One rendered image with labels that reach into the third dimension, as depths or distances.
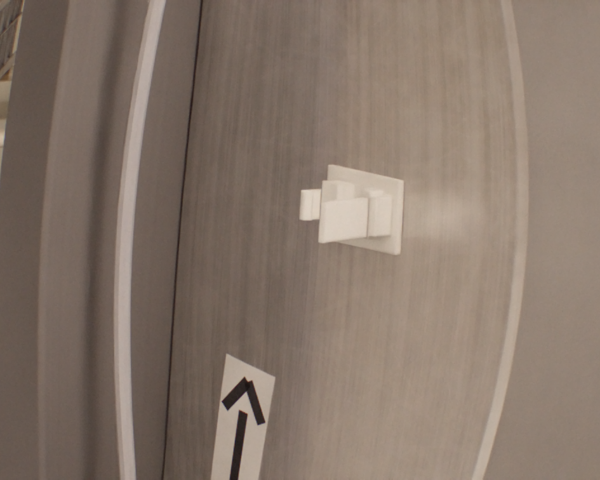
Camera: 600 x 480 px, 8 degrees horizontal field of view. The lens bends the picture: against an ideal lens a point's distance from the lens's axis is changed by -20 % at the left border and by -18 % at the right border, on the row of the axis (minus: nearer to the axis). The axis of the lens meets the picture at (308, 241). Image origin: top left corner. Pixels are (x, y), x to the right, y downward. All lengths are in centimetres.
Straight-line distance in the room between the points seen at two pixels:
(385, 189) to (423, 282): 2
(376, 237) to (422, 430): 5
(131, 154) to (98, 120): 2
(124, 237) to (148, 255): 3
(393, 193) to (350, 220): 1
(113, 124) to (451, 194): 9
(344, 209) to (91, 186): 7
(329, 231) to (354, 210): 1
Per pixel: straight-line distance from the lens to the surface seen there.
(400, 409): 103
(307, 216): 103
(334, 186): 103
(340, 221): 101
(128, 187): 104
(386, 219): 102
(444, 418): 102
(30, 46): 105
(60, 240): 105
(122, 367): 105
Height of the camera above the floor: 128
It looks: 8 degrees down
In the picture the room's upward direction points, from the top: 3 degrees clockwise
